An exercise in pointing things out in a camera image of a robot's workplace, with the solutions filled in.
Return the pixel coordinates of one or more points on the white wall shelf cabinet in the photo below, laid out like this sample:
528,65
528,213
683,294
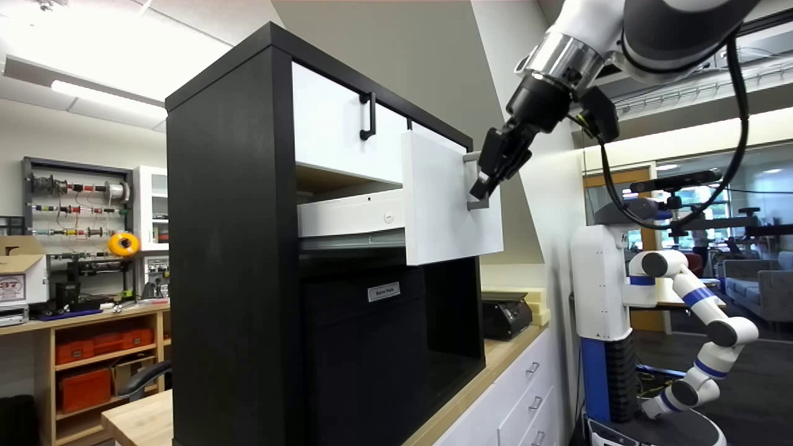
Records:
155,206

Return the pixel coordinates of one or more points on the white blue mobile robot body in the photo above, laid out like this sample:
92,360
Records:
597,288

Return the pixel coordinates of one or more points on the blue sofa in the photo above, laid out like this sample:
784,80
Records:
757,286

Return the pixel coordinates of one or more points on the white counter with drawers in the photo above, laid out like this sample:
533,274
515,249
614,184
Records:
510,397

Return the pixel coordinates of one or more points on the black fabric storage bin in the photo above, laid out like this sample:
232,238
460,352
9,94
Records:
362,373

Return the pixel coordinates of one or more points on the black wooden kitchen cabinet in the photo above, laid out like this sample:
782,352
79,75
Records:
224,249

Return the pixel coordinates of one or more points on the white blue mobile robot arm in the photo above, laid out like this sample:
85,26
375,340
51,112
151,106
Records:
701,311

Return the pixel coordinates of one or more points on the yellow filament spool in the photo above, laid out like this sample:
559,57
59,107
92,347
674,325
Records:
125,243

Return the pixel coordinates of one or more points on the long red toolbox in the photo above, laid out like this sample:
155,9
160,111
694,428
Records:
101,342

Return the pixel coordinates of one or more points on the white cardboard box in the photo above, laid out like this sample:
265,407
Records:
20,286

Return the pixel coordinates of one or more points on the light wooden table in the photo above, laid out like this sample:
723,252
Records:
145,422

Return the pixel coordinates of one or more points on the wooden workbench with shelves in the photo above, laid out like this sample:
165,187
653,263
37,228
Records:
41,363

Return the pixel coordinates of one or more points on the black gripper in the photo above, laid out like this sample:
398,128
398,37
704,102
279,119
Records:
533,114

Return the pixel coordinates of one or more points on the black device on counter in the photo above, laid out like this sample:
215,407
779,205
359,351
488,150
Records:
503,316

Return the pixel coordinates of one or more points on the black benchtop machine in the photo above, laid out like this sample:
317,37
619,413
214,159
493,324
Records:
78,286

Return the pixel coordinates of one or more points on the yellow foam block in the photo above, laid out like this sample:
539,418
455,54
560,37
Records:
541,308

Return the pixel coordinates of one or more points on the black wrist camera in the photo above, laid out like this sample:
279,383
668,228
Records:
600,114

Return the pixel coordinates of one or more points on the grey wall tool rack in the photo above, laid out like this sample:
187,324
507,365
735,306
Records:
74,200

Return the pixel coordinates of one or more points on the small red toolbox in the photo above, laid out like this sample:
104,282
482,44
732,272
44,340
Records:
85,389

